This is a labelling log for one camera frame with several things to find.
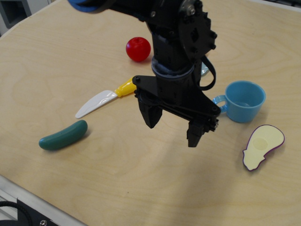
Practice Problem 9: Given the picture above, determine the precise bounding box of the red toy apple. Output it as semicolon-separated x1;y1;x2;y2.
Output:
126;37;151;62

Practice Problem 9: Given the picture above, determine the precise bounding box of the blue plastic cup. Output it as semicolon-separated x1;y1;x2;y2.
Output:
213;81;266;123

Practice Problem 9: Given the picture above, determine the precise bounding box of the black cable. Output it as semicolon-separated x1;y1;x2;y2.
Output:
0;201;33;226

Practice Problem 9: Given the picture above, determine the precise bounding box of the grey cabinet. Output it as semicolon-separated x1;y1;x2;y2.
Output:
0;0;54;36

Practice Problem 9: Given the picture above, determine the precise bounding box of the toy eggplant half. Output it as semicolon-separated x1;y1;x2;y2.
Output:
243;125;285;171

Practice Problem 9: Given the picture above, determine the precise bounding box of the black corner bracket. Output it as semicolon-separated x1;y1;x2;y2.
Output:
17;200;57;226

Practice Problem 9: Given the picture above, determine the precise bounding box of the yellow handled toy knife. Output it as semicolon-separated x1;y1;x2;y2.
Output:
75;77;136;119

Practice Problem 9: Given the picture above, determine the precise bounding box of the light blue toy plate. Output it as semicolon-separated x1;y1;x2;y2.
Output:
201;63;209;77

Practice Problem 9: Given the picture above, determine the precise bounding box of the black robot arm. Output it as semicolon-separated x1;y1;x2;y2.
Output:
70;0;221;147

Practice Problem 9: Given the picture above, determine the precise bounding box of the aluminium table frame rail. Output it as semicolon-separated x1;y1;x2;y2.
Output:
0;176;85;226

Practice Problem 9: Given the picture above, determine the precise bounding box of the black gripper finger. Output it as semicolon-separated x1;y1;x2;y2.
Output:
137;93;162;129
187;120;206;147

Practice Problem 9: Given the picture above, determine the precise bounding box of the green toy cucumber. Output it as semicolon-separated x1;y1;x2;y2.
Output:
39;120;88;151

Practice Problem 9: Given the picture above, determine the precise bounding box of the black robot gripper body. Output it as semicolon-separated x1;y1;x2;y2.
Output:
132;58;221;131

